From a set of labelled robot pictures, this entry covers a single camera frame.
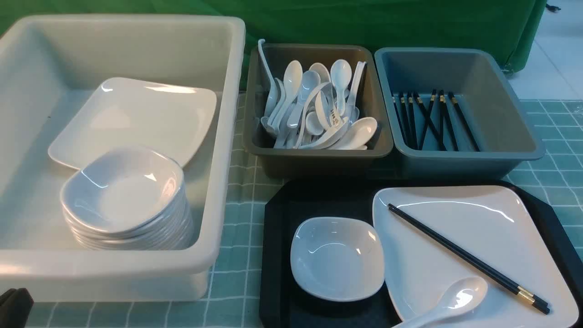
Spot green cloth backdrop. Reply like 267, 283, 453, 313
1, 0, 546, 89

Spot black chopsticks in bin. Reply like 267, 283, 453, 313
390, 89, 485, 152

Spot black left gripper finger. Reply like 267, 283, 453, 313
0, 288, 35, 328

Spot white ceramic spoon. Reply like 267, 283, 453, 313
395, 276, 489, 328

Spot white square plate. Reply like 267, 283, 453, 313
371, 184, 582, 328

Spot olive spoon bin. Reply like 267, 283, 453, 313
242, 43, 394, 179

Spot small white square bowl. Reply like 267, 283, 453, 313
290, 216, 385, 302

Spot large white plastic tub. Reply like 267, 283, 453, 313
1, 14, 245, 302

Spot black serving tray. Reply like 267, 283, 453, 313
259, 177, 575, 328

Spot pile of white spoons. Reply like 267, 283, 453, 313
257, 39, 378, 151

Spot blue-grey chopstick bin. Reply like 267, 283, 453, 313
374, 47, 545, 180

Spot black chopstick pair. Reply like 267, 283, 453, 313
387, 203, 550, 315

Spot teal checked tablecloth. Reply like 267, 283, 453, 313
24, 95, 582, 328

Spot stack of white bowls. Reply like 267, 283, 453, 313
60, 147, 195, 251

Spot white plate in tub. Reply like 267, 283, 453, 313
48, 77, 217, 169

